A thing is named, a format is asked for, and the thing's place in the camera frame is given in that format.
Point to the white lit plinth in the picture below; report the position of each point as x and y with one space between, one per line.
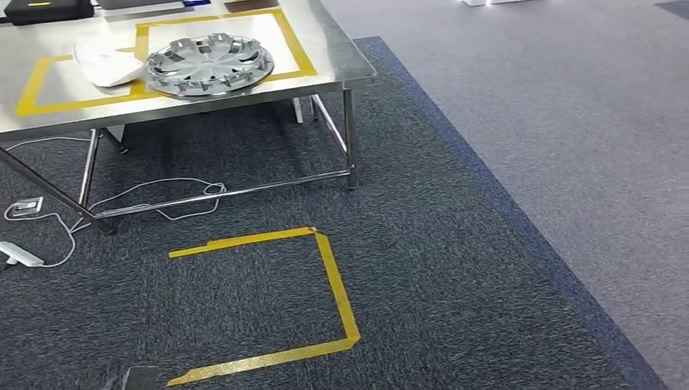
495 2

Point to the small yellow tape square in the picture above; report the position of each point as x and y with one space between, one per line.
32 89

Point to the black zipped case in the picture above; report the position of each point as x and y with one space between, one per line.
48 12

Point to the blue carpet mat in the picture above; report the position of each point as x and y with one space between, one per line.
430 242

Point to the steel workbench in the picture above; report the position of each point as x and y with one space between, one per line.
334 48

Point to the large yellow tape square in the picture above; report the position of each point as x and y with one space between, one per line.
298 51

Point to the grey wheel hubcap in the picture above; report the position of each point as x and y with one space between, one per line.
210 64

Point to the small blue box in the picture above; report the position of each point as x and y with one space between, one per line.
196 2

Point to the white power strip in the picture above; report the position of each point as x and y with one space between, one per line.
21 254

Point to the white curved plastic part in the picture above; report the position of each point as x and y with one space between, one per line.
107 67

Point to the square metal floor socket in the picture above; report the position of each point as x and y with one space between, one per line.
27 206

